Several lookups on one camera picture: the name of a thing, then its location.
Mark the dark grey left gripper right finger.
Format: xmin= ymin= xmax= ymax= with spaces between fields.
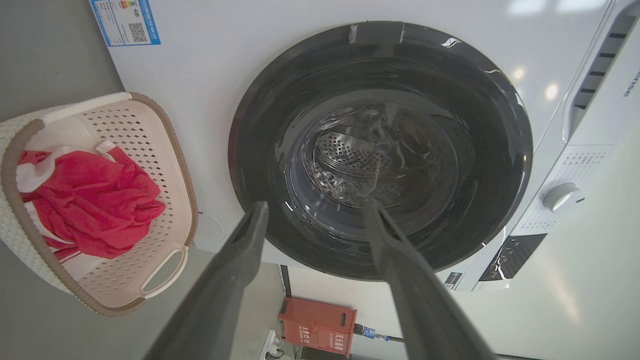
xmin=363 ymin=199 xmax=496 ymax=360

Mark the white power strip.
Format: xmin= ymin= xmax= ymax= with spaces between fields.
xmin=259 ymin=329 xmax=284 ymax=360

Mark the black washer display panel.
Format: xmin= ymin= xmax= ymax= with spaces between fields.
xmin=479 ymin=233 xmax=547 ymax=282

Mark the dark round washer door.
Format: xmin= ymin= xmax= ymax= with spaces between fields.
xmin=228 ymin=21 xmax=534 ymax=281

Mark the round white filter cover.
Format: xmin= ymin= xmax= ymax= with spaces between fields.
xmin=197 ymin=212 xmax=227 ymax=244

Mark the red and white garment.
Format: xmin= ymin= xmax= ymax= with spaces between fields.
xmin=16 ymin=140 xmax=167 ymax=261

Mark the cream perforated laundry basket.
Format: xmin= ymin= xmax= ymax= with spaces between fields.
xmin=0 ymin=92 xmax=199 ymax=317

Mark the steel perforated washer drum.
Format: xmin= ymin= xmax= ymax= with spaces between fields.
xmin=313 ymin=131 xmax=397 ymax=202

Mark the white washer control knob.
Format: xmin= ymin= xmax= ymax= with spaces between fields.
xmin=543 ymin=183 xmax=586 ymax=215

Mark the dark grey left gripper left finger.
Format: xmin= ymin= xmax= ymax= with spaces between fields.
xmin=144 ymin=201 xmax=269 ymax=360

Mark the red fire equipment box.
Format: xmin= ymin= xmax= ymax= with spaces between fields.
xmin=278 ymin=297 xmax=358 ymax=359

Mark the blue energy label sticker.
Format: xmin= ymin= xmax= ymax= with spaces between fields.
xmin=90 ymin=0 xmax=161 ymax=47

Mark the white detergent drawer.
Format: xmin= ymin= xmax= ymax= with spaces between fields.
xmin=562 ymin=0 xmax=640 ymax=146

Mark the black cable with blue tag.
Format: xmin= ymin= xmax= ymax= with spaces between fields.
xmin=354 ymin=323 xmax=405 ymax=344

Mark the white front-load washing machine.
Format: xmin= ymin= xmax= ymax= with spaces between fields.
xmin=90 ymin=0 xmax=640 ymax=293

